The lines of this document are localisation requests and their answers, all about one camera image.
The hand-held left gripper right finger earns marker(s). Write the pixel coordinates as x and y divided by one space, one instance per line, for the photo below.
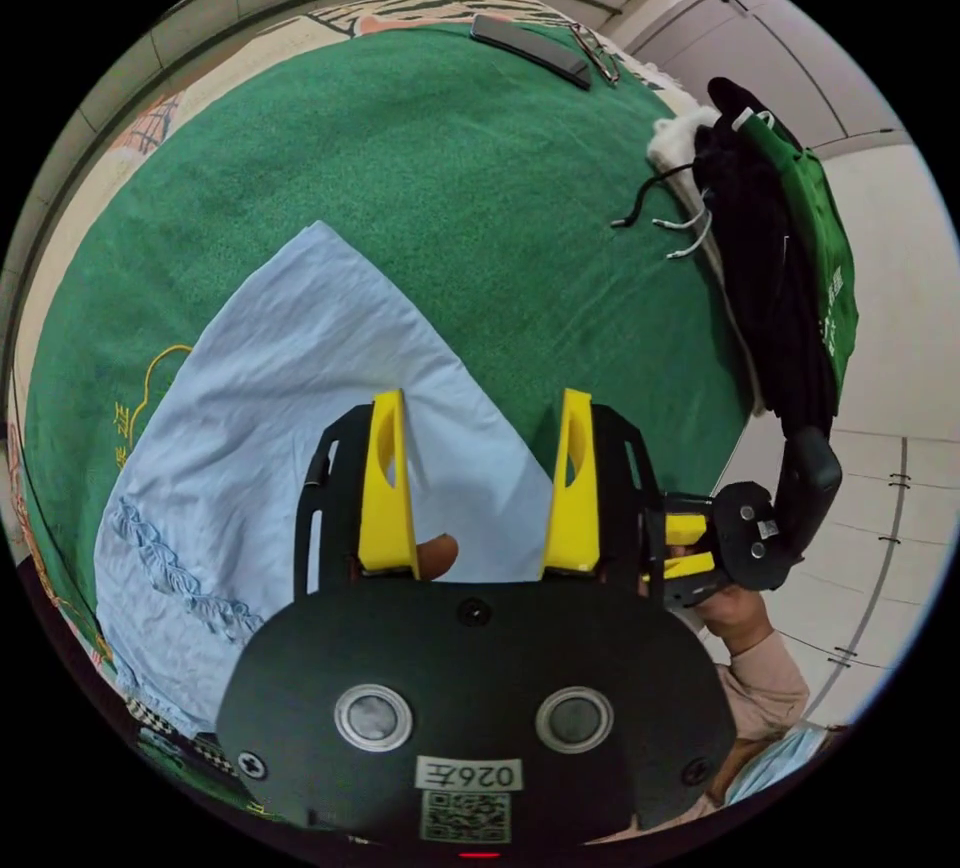
577 523

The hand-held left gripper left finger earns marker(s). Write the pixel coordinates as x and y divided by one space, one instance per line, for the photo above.
386 508

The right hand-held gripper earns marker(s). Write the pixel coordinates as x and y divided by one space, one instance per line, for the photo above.
750 530

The light blue pants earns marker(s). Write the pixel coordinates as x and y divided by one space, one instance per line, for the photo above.
300 373

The person's right forearm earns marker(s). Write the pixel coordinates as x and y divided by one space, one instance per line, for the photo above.
765 688

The person's left hand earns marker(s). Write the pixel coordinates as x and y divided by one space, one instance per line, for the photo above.
437 557

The person's right hand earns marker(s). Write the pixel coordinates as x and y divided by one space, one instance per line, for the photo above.
739 617

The person's body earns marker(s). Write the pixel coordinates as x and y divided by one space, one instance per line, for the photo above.
780 759

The pile of clothes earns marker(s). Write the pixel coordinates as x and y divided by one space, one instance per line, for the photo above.
757 245

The eyeglasses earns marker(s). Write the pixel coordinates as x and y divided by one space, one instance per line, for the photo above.
596 54

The zebra striped pillow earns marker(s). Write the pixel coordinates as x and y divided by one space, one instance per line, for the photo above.
420 9

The white cupboard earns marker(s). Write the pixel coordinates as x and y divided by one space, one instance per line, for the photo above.
765 50

